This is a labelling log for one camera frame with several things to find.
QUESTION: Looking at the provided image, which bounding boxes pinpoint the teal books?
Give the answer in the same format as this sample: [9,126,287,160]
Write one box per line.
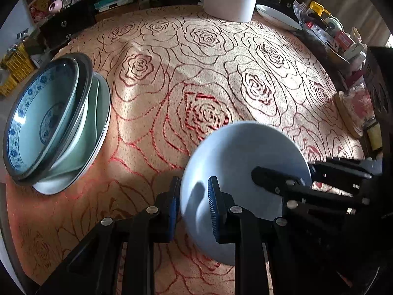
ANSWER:
[94,0,134,10]

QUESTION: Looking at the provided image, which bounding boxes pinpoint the white oval dish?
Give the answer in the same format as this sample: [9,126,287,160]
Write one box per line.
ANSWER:
[52,97,93,169]

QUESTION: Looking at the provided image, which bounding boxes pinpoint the green square plate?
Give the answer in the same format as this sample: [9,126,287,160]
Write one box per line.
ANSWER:
[46,75,102,179]

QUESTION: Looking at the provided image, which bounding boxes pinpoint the black low cabinet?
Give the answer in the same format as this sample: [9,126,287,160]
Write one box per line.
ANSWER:
[39,0,204,41]

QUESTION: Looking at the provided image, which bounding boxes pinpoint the clear storage box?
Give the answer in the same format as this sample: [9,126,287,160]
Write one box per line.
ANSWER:
[293,1,367,63]

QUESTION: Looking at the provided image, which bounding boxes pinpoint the yellow jar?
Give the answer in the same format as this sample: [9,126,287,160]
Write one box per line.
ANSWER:
[366,123,383,152]

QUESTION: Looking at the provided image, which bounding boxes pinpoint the red gift box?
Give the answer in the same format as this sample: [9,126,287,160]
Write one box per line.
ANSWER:
[28,0,53,23]

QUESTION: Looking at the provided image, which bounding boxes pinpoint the rose patterned tablecloth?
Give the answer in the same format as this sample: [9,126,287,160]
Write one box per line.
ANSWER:
[6,4,369,295]

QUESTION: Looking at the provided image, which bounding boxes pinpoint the small white bowl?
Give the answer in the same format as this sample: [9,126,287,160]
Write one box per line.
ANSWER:
[180,121,312,266]

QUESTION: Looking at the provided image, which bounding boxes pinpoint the blue patterned bowl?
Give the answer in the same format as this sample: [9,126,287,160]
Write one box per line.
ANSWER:
[2,58,80,176]

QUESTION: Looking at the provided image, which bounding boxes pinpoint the stainless steel bowl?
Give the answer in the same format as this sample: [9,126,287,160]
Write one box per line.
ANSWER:
[6,53,94,182]

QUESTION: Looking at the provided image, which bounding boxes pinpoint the white round plate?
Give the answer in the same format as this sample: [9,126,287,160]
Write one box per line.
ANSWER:
[32,71,112,195]

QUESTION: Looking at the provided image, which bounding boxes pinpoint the white shallow plate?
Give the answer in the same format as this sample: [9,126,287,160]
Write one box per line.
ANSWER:
[256,4,303,31]

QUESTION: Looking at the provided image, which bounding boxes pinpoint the yellow plastic crate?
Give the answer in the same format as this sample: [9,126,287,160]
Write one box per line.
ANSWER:
[2,44,35,75]
[0,73,19,96]

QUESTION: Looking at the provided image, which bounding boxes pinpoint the beige curtain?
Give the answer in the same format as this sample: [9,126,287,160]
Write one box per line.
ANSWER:
[295,0,390,46]

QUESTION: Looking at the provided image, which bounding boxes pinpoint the yellow plastic box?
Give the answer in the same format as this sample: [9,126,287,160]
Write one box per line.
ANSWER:
[309,1,331,18]

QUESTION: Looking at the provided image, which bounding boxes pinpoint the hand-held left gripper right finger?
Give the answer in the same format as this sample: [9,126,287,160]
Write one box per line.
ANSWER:
[207,176,310,295]

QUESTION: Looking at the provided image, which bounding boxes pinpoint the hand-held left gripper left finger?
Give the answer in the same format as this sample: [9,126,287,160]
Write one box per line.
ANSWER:
[35,177,182,295]

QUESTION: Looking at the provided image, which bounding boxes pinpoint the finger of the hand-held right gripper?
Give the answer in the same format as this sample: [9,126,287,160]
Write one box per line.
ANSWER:
[252,166,370,207]
[309,157,385,189]

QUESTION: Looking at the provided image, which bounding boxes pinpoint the dark carved wooden furniture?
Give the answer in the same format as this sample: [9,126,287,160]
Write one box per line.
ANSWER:
[365,46,393,160]

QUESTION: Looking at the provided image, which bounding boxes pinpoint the glass dome with pink flowers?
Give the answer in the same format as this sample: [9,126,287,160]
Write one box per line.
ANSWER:
[335,86,377,139]

